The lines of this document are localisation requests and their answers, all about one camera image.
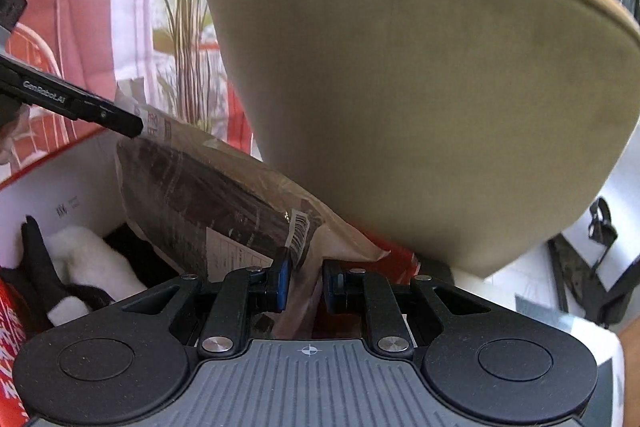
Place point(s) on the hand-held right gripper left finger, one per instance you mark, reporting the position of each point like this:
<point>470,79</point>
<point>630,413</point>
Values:
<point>284,282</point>

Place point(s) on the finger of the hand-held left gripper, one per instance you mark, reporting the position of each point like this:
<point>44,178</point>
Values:
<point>100,112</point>

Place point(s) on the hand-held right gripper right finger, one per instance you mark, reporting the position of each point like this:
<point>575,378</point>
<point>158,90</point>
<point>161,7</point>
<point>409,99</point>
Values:
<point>332,292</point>

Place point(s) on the red strawberry print box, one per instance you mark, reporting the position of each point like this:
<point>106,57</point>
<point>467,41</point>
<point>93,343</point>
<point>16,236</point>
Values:
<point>75,177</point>

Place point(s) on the clear packet with dark cloth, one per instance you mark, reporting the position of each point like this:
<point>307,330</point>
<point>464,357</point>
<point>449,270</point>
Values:
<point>200,187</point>

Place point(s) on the white sock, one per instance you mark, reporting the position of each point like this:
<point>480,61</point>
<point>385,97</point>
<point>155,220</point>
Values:
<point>90,257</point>

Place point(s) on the black sock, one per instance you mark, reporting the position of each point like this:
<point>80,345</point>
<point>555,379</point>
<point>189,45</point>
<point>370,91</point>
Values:
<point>42,267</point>

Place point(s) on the beige chair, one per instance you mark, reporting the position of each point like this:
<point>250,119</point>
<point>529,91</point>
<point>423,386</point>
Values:
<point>425,82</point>

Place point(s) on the black metal frame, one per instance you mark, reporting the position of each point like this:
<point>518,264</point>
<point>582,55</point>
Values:
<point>600,302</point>

